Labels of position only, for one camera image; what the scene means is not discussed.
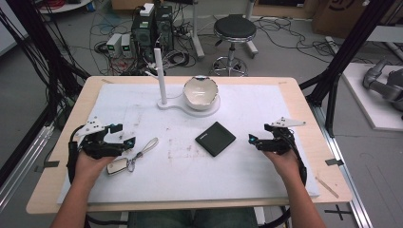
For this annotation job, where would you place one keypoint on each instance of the cardboard box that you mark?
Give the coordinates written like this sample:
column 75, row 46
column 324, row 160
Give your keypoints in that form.
column 342, row 17

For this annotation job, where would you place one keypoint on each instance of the aluminium rail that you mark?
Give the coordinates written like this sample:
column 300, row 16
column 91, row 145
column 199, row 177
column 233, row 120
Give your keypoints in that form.
column 25, row 161
column 345, row 177

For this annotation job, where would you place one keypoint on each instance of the grey tape piece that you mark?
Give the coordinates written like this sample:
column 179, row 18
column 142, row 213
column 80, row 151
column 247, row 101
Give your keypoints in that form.
column 50, row 164
column 334, row 162

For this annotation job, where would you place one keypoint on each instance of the thin wooden stick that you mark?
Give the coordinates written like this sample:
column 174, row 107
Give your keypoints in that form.
column 327, row 187

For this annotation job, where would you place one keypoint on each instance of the black tape cross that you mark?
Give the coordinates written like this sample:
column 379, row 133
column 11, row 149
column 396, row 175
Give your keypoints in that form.
column 339, row 211

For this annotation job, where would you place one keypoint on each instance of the white ceramic bowl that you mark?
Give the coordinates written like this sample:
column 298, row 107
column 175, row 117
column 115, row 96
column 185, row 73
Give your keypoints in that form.
column 200, row 93

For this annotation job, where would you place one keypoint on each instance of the white table leg stand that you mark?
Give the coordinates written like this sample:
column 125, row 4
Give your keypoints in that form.
column 197, row 31

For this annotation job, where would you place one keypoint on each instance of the white platform board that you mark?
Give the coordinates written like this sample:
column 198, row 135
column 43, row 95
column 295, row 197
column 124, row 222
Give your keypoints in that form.
column 364, row 104

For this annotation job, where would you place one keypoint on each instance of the black square wallet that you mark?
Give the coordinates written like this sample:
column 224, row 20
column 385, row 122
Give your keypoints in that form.
column 215, row 138

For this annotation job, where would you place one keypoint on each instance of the white table mat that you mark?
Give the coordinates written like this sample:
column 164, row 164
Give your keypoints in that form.
column 196, row 177

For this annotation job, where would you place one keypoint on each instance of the small white power box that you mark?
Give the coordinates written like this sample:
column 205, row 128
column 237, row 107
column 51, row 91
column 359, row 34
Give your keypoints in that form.
column 114, row 44
column 126, row 45

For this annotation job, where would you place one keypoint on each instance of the person's left hand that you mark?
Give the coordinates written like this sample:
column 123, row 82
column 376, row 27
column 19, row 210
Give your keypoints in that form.
column 90, row 166

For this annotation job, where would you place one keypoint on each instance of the black round stool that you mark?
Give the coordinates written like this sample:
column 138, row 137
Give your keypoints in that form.
column 235, row 30

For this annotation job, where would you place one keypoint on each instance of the person's right hand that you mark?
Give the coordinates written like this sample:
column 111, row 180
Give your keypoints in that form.
column 283, row 163

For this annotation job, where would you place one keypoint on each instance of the black metal frame post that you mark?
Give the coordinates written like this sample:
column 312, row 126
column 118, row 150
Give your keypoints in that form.
column 44, row 44
column 345, row 53

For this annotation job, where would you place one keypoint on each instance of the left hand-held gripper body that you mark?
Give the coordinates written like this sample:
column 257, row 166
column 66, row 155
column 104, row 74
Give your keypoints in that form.
column 95, row 146

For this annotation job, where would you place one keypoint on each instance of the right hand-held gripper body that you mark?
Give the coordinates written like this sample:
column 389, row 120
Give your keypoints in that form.
column 278, row 142

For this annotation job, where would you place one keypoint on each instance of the person's legs in jeans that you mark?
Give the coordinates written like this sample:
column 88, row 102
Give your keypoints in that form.
column 190, row 219

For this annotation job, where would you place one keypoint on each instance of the white post stand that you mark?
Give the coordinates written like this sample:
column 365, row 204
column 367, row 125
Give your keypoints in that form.
column 162, row 79

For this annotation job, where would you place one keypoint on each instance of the white box on computer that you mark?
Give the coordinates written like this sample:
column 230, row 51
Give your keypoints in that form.
column 147, row 9

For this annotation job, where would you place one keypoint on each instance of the black computer tower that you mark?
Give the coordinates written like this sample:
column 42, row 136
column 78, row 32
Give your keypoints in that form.
column 143, row 31
column 164, row 27

